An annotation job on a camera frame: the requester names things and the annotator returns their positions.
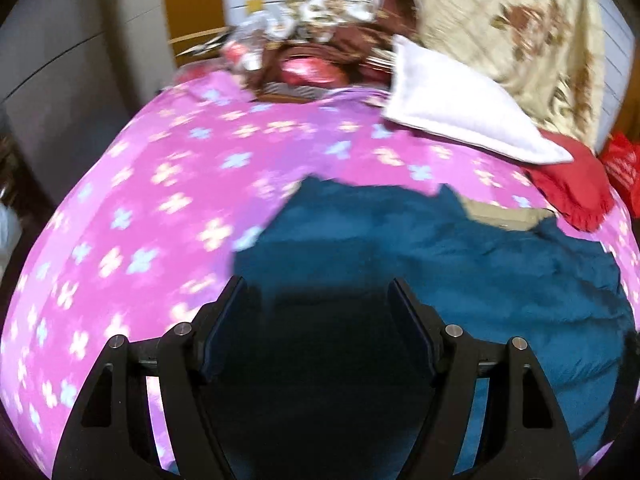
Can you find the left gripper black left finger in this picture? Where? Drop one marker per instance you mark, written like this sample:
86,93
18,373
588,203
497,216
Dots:
145,409

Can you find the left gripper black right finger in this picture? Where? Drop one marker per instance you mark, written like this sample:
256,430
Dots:
524,433

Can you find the dark teal puffer jacket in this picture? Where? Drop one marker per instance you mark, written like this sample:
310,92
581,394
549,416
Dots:
312,377

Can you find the pink floral bed sheet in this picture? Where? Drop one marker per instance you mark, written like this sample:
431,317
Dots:
147,235

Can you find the red ruffled cushion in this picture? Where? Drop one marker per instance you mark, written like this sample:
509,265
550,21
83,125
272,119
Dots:
578,190

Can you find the red plastic bag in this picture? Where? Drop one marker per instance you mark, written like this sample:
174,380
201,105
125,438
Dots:
620,159

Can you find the white pillow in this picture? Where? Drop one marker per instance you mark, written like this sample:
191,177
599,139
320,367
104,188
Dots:
436,94

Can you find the grey wardrobe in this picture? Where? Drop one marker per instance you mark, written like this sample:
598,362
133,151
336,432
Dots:
73,72

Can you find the cream floral quilt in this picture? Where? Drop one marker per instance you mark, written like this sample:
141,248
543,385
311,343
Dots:
547,54

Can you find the pink shiny packet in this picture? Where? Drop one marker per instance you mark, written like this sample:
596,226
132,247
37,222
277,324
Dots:
312,72

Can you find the brown floral crumpled blanket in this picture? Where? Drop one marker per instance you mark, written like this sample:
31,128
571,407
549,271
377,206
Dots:
354,35

